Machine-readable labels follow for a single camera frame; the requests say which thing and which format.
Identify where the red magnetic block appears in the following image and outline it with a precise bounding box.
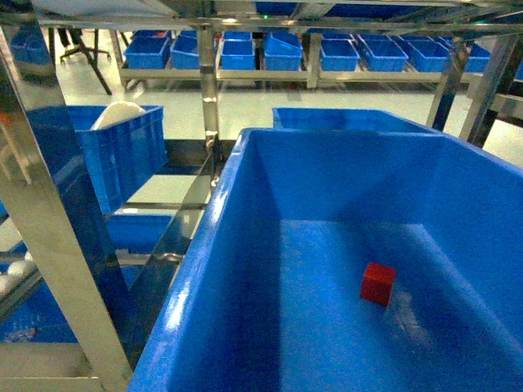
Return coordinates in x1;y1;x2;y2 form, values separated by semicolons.
360;262;397;306

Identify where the blue bin lower left shelf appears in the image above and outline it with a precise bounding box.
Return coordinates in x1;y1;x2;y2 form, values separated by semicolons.
106;214;173;254

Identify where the far steel shelf rack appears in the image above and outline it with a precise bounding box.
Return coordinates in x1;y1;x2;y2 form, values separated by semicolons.
110;28;483;91

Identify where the blue bin behind foreground bin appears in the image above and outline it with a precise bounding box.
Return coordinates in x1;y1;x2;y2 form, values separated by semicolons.
272;107;434;134

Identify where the large blue foreground bin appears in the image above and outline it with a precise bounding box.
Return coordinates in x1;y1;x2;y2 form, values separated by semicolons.
129;128;522;391

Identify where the blue crate with white plate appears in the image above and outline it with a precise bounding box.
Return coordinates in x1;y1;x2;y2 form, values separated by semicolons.
68;105;167;214

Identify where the white round plate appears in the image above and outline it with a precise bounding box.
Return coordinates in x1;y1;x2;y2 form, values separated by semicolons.
91;100;145;131

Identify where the stainless steel shelf frame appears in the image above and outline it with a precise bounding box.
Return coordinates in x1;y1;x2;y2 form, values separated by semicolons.
0;0;523;392

